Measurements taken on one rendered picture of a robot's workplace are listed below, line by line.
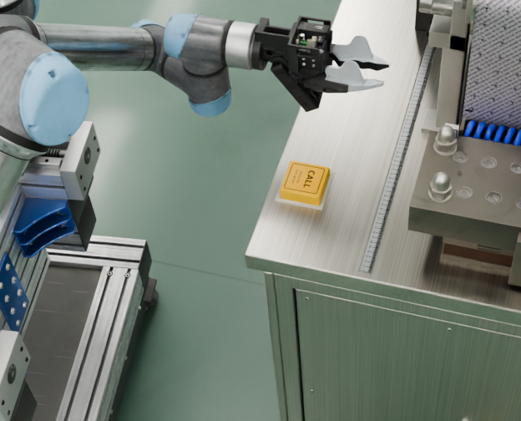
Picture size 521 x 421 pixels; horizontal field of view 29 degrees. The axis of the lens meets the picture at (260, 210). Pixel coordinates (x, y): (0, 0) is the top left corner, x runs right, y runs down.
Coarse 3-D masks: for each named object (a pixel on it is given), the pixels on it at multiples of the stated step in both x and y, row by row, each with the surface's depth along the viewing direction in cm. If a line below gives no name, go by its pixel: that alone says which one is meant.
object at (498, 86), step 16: (480, 48) 153; (496, 48) 152; (512, 48) 151; (480, 64) 155; (496, 64) 154; (512, 64) 153; (480, 80) 158; (496, 80) 157; (512, 80) 156; (480, 96) 160; (496, 96) 159; (512, 96) 158; (464, 112) 164; (480, 112) 163; (496, 112) 162; (512, 112) 161
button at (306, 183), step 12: (288, 168) 175; (300, 168) 175; (312, 168) 175; (324, 168) 174; (288, 180) 173; (300, 180) 173; (312, 180) 173; (324, 180) 173; (288, 192) 172; (300, 192) 172; (312, 192) 171; (312, 204) 172
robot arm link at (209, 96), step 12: (168, 60) 177; (180, 60) 176; (168, 72) 177; (180, 72) 175; (216, 72) 171; (228, 72) 175; (180, 84) 176; (192, 84) 173; (204, 84) 172; (216, 84) 173; (228, 84) 176; (192, 96) 176; (204, 96) 174; (216, 96) 175; (228, 96) 177; (192, 108) 179; (204, 108) 177; (216, 108) 177
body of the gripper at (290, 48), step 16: (304, 16) 163; (256, 32) 162; (272, 32) 163; (288, 32) 162; (304, 32) 162; (320, 32) 161; (256, 48) 163; (272, 48) 164; (288, 48) 160; (304, 48) 159; (320, 48) 161; (256, 64) 165; (288, 64) 163; (304, 64) 163; (320, 64) 162; (304, 80) 165
